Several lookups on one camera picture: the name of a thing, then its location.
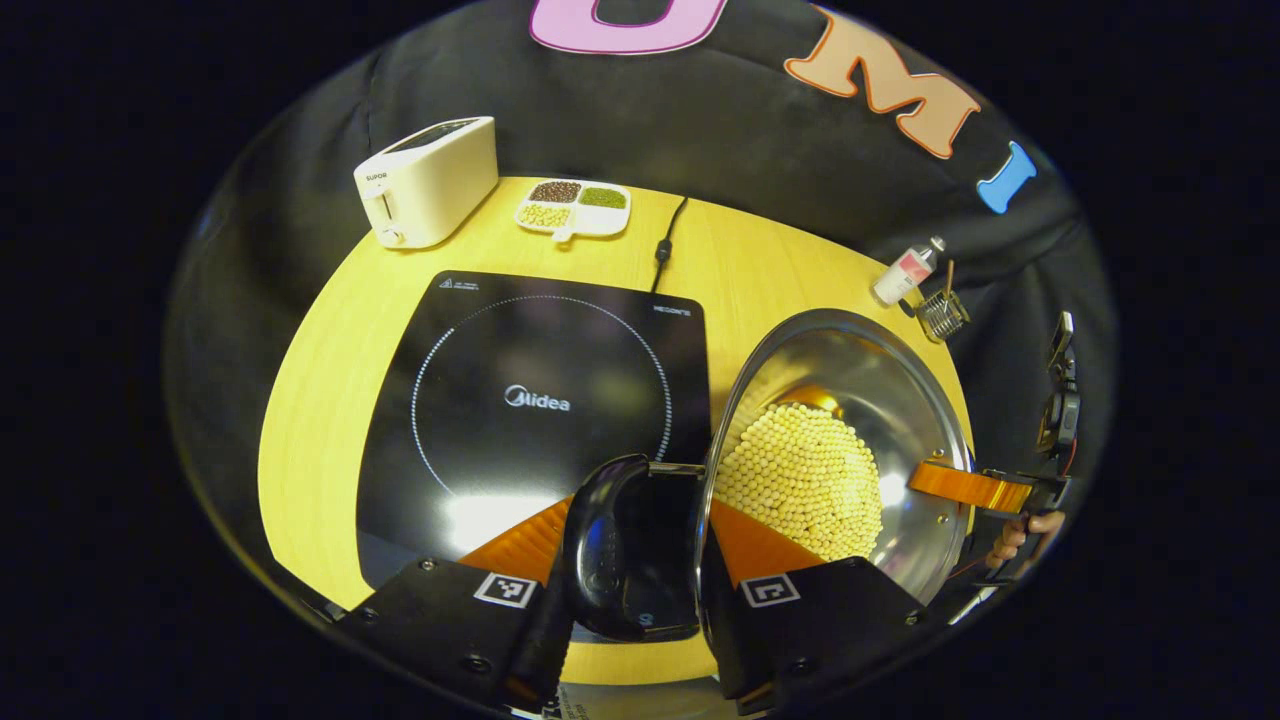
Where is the black induction cooktop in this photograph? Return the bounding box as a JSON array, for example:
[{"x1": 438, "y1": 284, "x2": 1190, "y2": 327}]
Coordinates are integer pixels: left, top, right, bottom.
[{"x1": 356, "y1": 270, "x2": 713, "y2": 643}]

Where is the white divided dish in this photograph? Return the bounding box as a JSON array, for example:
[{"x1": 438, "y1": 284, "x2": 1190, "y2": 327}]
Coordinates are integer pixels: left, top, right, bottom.
[{"x1": 514, "y1": 178, "x2": 633, "y2": 244}]

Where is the white toaster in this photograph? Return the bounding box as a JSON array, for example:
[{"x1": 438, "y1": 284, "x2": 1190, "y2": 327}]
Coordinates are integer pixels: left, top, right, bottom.
[{"x1": 353, "y1": 116, "x2": 499, "y2": 250}]

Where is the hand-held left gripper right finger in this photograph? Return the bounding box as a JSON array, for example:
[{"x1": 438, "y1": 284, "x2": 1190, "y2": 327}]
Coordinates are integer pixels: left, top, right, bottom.
[{"x1": 700, "y1": 500, "x2": 926, "y2": 716}]

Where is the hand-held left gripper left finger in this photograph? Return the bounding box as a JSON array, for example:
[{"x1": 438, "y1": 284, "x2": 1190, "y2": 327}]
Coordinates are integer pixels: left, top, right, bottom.
[{"x1": 335, "y1": 495, "x2": 601, "y2": 713}]

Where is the small clear pink-label bottle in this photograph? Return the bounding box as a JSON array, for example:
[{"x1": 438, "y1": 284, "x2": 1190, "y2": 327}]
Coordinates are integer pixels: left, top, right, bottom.
[{"x1": 872, "y1": 236, "x2": 947, "y2": 307}]

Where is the black power cable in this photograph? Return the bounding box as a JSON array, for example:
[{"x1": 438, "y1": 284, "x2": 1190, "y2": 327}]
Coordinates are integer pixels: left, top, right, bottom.
[{"x1": 652, "y1": 196, "x2": 690, "y2": 294}]

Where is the pile of yellow soybeans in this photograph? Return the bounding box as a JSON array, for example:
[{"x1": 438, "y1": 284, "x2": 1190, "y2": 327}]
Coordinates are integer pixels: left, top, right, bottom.
[{"x1": 714, "y1": 402, "x2": 885, "y2": 563}]

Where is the stainless steel pot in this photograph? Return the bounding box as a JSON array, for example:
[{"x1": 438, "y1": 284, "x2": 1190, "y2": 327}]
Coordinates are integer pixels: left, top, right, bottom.
[{"x1": 560, "y1": 308, "x2": 974, "y2": 643}]

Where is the black backdrop cloth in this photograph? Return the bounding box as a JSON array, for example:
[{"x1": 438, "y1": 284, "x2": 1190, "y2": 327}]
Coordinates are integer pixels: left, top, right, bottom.
[{"x1": 160, "y1": 0, "x2": 1116, "y2": 561}]

